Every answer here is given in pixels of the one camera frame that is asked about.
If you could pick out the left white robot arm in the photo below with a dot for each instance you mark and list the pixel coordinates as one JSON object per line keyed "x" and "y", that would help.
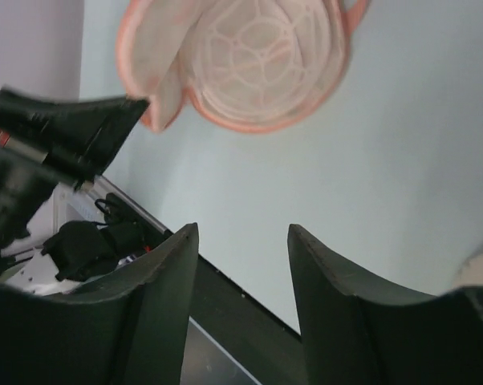
{"x": 84, "y": 249}

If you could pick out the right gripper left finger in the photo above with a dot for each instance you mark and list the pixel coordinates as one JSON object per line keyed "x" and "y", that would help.
{"x": 128, "y": 327}

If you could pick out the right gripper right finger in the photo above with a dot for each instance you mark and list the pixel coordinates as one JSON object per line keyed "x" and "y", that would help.
{"x": 359, "y": 328}

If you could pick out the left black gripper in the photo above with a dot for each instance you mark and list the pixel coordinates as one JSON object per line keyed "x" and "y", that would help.
{"x": 77, "y": 139}

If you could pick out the pink floral laundry bag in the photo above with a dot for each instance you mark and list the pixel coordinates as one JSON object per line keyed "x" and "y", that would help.
{"x": 249, "y": 66}

